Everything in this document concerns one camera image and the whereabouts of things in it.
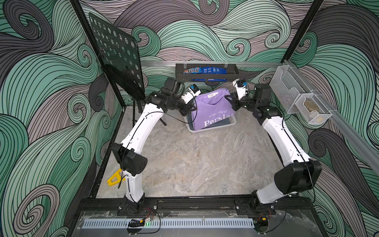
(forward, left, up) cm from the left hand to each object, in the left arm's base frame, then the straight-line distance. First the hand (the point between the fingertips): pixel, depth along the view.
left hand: (195, 105), depth 74 cm
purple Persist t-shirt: (0, -8, -2) cm, 9 cm away
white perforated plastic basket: (+2, -10, -24) cm, 26 cm away
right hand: (+6, -19, +2) cm, 20 cm away
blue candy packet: (+30, -7, +2) cm, 31 cm away
